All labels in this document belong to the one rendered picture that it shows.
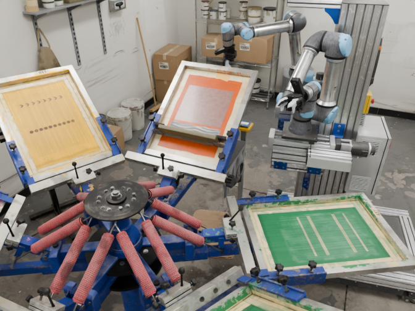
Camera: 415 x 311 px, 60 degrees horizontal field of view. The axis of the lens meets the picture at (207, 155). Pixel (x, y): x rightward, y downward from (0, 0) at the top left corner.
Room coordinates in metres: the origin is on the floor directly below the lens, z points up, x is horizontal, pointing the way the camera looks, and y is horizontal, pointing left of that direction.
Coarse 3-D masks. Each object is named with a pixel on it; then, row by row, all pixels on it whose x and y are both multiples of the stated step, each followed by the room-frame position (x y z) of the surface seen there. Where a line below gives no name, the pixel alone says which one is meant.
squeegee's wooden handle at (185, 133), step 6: (162, 126) 2.08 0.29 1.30; (168, 126) 2.07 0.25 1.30; (162, 132) 2.11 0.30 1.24; (168, 132) 2.08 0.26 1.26; (174, 132) 2.05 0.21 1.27; (180, 132) 2.02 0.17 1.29; (186, 132) 2.01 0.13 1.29; (192, 132) 2.00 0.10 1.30; (198, 132) 2.00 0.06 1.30; (192, 138) 2.02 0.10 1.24; (198, 138) 1.99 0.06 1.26; (204, 138) 1.96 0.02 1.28; (210, 138) 1.94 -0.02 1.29; (216, 138) 1.95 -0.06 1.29
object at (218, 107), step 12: (216, 84) 2.42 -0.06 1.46; (228, 84) 2.40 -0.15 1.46; (240, 84) 2.38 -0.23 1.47; (216, 96) 2.33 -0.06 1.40; (228, 96) 2.31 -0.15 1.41; (204, 108) 2.26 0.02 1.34; (216, 108) 2.25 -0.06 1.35; (228, 108) 2.23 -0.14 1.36; (204, 120) 2.18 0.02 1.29; (216, 120) 2.16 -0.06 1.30; (192, 144) 2.03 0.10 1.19; (204, 144) 2.02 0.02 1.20
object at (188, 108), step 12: (192, 84) 2.47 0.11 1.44; (204, 84) 2.45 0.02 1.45; (180, 96) 2.39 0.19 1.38; (192, 96) 2.37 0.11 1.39; (204, 96) 2.35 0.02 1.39; (180, 108) 2.30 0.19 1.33; (192, 108) 2.29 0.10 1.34; (180, 120) 2.22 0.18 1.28; (192, 120) 2.20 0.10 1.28; (168, 144) 2.07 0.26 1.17; (180, 144) 2.05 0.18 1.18
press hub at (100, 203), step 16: (96, 192) 1.38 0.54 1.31; (112, 192) 1.33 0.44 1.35; (128, 192) 1.38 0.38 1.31; (144, 192) 1.38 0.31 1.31; (96, 208) 1.26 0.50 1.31; (112, 208) 1.26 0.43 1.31; (128, 208) 1.26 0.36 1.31; (112, 224) 1.30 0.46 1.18; (128, 224) 1.32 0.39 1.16; (96, 240) 1.36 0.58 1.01; (144, 256) 1.25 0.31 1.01; (112, 272) 1.15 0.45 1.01; (128, 272) 1.15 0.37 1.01; (112, 288) 1.14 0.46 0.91; (128, 288) 1.14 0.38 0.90; (128, 304) 1.27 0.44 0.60
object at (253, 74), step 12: (180, 72) 2.54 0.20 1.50; (216, 72) 2.52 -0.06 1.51; (228, 72) 2.47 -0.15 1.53; (240, 72) 2.43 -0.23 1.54; (252, 72) 2.41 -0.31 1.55; (252, 84) 2.32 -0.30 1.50; (168, 96) 2.37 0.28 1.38; (240, 108) 2.17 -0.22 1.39; (240, 120) 2.09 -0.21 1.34; (156, 156) 1.98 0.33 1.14; (168, 156) 1.96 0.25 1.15; (180, 156) 1.94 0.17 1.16; (204, 168) 1.85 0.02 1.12
